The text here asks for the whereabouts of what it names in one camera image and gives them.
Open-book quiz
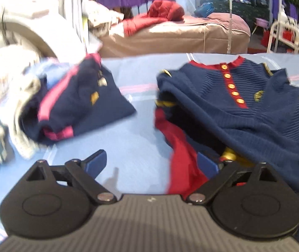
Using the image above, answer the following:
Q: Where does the navy red knit sweater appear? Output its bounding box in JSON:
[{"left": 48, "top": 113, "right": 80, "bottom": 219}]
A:
[{"left": 154, "top": 55, "right": 299, "bottom": 199}]

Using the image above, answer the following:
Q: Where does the blue striped bed sheet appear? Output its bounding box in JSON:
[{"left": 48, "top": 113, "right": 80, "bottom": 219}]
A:
[{"left": 0, "top": 52, "right": 299, "bottom": 247}]

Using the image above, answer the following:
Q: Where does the navy pink folded garment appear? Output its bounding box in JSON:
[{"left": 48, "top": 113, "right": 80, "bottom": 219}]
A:
[{"left": 19, "top": 54, "right": 136, "bottom": 145}]

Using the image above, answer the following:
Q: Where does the pink pillow on bed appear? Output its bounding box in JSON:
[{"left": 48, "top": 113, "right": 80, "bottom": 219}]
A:
[{"left": 207, "top": 12, "right": 248, "bottom": 30}]

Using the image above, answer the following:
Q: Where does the brown covered bed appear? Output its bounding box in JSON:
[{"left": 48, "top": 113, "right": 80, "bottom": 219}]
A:
[{"left": 99, "top": 15, "right": 251, "bottom": 58}]

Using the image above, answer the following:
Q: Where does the white washing machine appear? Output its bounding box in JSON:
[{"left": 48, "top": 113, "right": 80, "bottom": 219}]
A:
[{"left": 0, "top": 9, "right": 86, "bottom": 64}]

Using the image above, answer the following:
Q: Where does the grey white crumpled garment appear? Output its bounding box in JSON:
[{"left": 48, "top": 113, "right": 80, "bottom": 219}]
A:
[{"left": 0, "top": 44, "right": 61, "bottom": 160}]

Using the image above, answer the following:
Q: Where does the red jacket on bed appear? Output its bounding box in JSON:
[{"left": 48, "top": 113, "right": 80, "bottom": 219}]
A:
[{"left": 122, "top": 0, "right": 185, "bottom": 37}]

